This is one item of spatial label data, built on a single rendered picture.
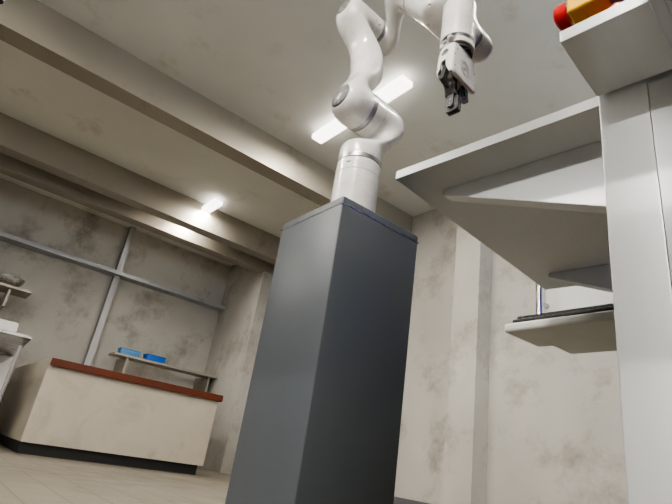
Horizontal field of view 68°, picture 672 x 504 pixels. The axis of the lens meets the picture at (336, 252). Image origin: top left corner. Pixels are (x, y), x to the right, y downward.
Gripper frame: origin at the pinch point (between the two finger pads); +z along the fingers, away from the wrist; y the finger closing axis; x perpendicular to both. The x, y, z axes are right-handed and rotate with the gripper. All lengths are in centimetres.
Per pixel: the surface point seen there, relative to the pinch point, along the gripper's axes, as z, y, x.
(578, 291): 14, 90, 8
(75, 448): 101, 108, 474
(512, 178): 26.6, -2.5, -16.1
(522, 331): 33, 70, 17
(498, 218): 24.3, 13.9, -4.4
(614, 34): 24, -23, -41
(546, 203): 33.3, -1.9, -22.1
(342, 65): -215, 118, 193
